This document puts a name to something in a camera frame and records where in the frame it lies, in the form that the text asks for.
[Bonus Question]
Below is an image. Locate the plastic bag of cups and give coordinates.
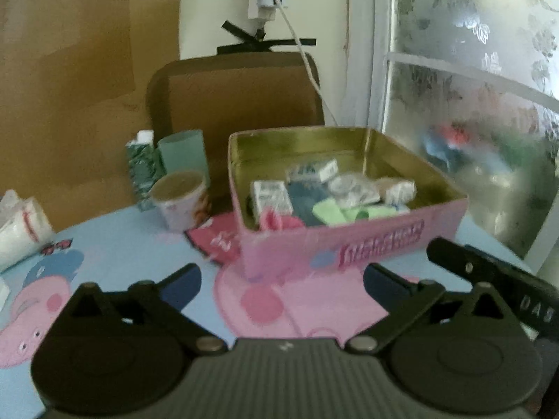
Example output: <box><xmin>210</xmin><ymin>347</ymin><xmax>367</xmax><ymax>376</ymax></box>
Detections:
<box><xmin>0</xmin><ymin>189</ymin><xmax>55</xmax><ymax>272</ymax></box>

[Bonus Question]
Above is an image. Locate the brown chair back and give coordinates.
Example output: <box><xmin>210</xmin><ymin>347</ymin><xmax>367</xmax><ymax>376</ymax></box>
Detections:
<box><xmin>146</xmin><ymin>52</ymin><xmax>324</xmax><ymax>201</ymax></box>

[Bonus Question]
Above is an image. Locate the blue cartoon tablecloth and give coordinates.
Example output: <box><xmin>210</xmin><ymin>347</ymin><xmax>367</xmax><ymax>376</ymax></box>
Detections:
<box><xmin>0</xmin><ymin>206</ymin><xmax>538</xmax><ymax>419</ymax></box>

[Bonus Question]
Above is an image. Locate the white small box in tin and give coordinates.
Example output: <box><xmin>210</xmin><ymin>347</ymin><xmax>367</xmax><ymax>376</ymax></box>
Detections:
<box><xmin>251</xmin><ymin>180</ymin><xmax>294</xmax><ymax>219</ymax></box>

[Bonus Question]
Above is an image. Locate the cotton swab bag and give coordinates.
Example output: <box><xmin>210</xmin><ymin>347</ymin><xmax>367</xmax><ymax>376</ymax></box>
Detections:
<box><xmin>375</xmin><ymin>177</ymin><xmax>417</xmax><ymax>205</ymax></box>

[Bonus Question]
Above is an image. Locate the light green cloth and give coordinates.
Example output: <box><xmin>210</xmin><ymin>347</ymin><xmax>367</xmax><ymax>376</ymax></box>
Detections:
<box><xmin>312</xmin><ymin>199</ymin><xmax>410</xmax><ymax>226</ymax></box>

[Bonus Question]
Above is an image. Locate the pink macaron biscuit tin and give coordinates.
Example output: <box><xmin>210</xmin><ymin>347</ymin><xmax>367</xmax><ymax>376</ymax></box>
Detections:
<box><xmin>228</xmin><ymin>127</ymin><xmax>468</xmax><ymax>283</ymax></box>

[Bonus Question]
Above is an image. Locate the pink paper cup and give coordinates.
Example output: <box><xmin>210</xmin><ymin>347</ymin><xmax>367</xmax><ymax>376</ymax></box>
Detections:
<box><xmin>150</xmin><ymin>170</ymin><xmax>211</xmax><ymax>233</ymax></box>

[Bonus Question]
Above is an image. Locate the frosted glass window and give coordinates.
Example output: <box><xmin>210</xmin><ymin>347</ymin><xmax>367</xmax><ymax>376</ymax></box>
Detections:
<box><xmin>382</xmin><ymin>0</ymin><xmax>558</xmax><ymax>257</ymax></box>

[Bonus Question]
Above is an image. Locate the wood pattern board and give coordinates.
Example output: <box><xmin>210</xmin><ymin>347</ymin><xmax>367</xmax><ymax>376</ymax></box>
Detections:
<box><xmin>1</xmin><ymin>0</ymin><xmax>179</xmax><ymax>230</ymax></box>

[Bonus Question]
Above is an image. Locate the teal cup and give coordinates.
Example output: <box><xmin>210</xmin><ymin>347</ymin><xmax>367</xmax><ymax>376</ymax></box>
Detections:
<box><xmin>157</xmin><ymin>130</ymin><xmax>210</xmax><ymax>186</ymax></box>

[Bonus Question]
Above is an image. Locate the pink fabric item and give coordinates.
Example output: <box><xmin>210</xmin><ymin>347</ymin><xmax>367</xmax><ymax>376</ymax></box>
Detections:
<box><xmin>259</xmin><ymin>208</ymin><xmax>305</xmax><ymax>232</ymax></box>

